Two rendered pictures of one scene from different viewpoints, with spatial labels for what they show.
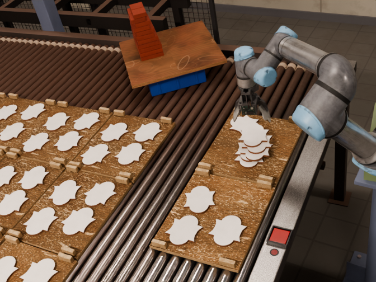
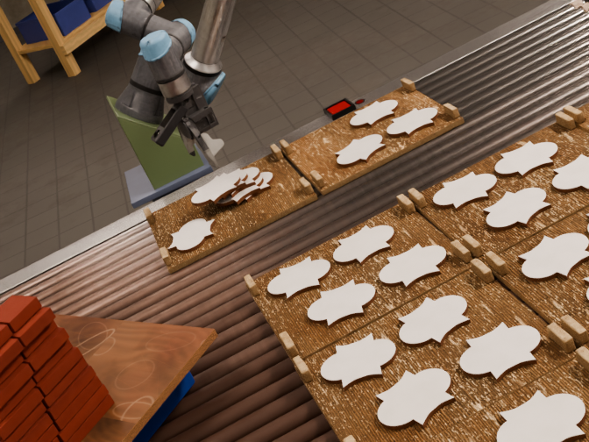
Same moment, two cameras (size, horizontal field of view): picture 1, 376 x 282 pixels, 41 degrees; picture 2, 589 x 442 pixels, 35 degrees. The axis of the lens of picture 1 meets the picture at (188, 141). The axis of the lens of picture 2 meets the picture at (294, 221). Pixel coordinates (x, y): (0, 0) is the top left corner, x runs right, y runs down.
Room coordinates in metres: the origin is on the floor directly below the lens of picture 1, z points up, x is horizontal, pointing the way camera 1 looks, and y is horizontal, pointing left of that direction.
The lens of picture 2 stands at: (3.01, 1.53, 2.00)
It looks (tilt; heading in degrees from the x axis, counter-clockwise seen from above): 28 degrees down; 229
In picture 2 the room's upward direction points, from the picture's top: 24 degrees counter-clockwise
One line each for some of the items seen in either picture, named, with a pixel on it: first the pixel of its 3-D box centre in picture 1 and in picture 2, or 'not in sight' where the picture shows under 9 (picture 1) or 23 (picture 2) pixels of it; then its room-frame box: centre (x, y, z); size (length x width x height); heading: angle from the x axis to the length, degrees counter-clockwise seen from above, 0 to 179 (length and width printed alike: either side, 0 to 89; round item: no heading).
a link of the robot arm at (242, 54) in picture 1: (245, 62); (161, 55); (1.64, -0.27, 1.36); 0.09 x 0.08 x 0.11; 22
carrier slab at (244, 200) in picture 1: (214, 216); (367, 136); (1.31, -0.04, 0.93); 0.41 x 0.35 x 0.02; 147
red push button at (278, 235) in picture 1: (280, 236); (339, 110); (1.16, -0.25, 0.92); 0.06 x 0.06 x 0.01; 57
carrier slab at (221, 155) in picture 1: (252, 146); (227, 208); (1.66, -0.27, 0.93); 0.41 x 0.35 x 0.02; 146
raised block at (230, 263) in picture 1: (227, 262); (408, 84); (1.07, -0.04, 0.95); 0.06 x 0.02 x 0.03; 57
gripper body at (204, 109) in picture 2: (248, 97); (190, 111); (1.64, -0.27, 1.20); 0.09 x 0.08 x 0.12; 159
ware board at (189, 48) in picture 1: (169, 51); (47, 409); (2.45, -0.01, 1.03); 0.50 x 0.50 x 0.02; 6
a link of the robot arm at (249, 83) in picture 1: (247, 79); (174, 84); (1.64, -0.27, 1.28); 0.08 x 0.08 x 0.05
